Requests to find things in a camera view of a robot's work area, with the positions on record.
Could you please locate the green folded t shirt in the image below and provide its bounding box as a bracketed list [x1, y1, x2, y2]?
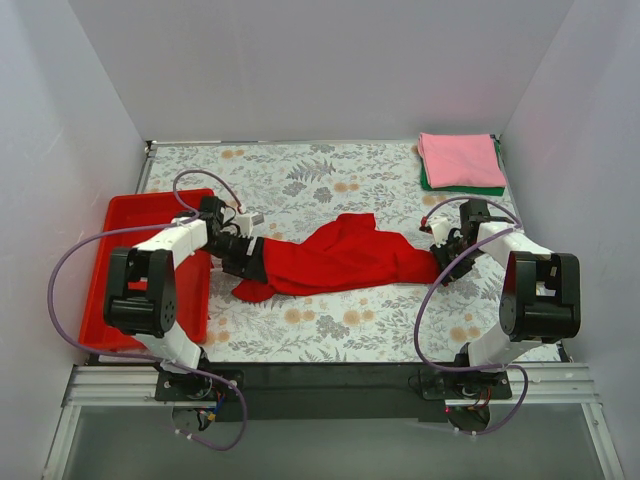
[418, 137, 506, 197]

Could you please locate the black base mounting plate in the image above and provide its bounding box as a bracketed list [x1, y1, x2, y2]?
[154, 363, 512, 423]

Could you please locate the red plastic tray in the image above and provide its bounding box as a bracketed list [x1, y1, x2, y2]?
[78, 192, 211, 351]

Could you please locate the aluminium frame rail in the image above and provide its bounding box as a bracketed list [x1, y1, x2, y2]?
[42, 362, 624, 479]

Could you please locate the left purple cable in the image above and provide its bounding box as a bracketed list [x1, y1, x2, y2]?
[47, 169, 249, 451]

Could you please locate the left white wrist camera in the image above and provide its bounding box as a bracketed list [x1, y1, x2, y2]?
[233, 213, 264, 237]

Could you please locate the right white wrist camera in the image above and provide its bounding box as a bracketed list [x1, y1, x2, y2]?
[420, 215, 451, 247]

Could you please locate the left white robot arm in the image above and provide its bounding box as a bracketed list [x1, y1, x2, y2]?
[103, 195, 266, 400]

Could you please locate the pink folded t shirt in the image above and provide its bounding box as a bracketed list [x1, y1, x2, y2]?
[417, 131, 506, 187]

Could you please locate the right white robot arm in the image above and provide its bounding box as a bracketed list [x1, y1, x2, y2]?
[419, 196, 581, 398]

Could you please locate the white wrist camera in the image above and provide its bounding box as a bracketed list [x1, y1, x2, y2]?
[420, 215, 451, 247]
[233, 213, 264, 237]

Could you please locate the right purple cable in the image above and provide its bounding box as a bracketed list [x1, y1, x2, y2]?
[413, 195, 529, 437]

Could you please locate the red t shirt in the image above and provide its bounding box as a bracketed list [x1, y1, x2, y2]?
[232, 213, 441, 303]

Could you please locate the purple cable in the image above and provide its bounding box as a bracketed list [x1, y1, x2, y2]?
[47, 169, 249, 451]
[413, 195, 529, 437]

